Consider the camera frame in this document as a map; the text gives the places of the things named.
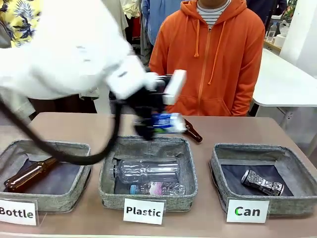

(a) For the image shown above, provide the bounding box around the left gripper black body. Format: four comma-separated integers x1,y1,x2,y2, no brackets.
133,75,174,119

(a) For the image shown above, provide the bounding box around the blue white drink can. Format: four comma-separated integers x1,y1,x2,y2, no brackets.
151,113,187,134

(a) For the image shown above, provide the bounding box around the large clear plastic bottle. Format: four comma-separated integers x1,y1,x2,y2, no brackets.
108,158,181,185

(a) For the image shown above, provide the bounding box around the small plastic bottle blue cap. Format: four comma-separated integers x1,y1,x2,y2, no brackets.
130,180,186,196

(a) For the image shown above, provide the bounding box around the brown glass bottle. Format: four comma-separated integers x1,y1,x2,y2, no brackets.
3,156,60,193
183,119,203,143

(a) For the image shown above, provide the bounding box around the crushed black silver can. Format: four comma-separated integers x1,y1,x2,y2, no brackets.
241,169,285,196

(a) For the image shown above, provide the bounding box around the person's left forearm orange sleeve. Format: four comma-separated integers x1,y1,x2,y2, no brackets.
230,71,262,117

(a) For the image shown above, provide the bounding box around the grey fabric plastic basket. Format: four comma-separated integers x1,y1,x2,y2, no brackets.
98,135,199,211

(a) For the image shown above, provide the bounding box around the grey fabric bottle basket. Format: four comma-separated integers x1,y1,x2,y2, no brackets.
0,140,92,213

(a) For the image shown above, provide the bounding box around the white Can label sign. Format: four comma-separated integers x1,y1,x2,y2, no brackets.
226,199,270,224

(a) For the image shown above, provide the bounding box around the grey fabric can basket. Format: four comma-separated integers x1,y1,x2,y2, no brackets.
210,143,317,216

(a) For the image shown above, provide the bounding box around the person in orange hoodie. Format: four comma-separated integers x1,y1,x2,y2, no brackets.
148,0,265,117

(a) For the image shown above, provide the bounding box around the white Plastic label sign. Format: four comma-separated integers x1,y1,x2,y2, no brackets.
123,198,165,226

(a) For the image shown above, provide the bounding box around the person in blue garment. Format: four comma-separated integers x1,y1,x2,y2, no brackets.
141,0,185,47

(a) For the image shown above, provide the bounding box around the white side table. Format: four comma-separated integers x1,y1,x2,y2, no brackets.
250,48,317,129

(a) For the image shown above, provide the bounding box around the clear water bottle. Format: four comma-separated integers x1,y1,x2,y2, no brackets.
266,21,276,43

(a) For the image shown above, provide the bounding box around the white Bottle label sign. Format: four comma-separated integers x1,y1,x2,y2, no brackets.
0,198,39,226

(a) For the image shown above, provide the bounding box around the person in yellow floral shirt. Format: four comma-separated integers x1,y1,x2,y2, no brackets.
0,0,43,48

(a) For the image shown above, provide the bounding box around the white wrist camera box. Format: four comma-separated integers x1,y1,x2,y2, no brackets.
162,69,188,105

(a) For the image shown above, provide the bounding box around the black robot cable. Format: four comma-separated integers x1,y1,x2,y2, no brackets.
0,95,124,166

